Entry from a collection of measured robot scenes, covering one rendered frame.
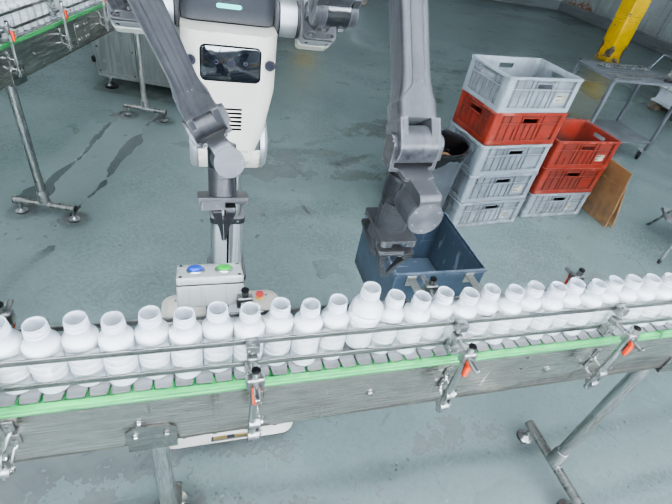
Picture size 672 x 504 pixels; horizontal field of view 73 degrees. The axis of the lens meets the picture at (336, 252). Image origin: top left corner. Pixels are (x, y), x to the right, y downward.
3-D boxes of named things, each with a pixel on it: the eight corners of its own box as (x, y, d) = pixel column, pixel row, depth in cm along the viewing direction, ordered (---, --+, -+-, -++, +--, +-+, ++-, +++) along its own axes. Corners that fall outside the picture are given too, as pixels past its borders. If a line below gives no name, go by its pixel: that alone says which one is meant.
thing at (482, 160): (471, 177, 302) (483, 146, 288) (440, 148, 330) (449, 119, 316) (539, 172, 325) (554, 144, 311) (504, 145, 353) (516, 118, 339)
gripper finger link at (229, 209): (236, 244, 95) (236, 200, 92) (201, 245, 93) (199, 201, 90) (234, 234, 101) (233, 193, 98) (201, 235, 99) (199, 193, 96)
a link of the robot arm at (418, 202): (437, 128, 72) (387, 128, 69) (472, 165, 64) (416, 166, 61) (419, 192, 79) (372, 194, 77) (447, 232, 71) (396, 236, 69)
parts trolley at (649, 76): (570, 159, 467) (623, 62, 406) (540, 135, 507) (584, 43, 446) (647, 162, 498) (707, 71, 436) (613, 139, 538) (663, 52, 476)
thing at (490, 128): (484, 146, 289) (497, 113, 275) (450, 118, 317) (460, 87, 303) (554, 144, 312) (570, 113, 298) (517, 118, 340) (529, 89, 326)
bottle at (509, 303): (487, 348, 109) (515, 300, 99) (473, 329, 113) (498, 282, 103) (506, 343, 111) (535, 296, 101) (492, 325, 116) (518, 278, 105)
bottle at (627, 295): (610, 334, 120) (647, 290, 110) (587, 323, 122) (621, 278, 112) (613, 322, 124) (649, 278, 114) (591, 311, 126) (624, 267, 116)
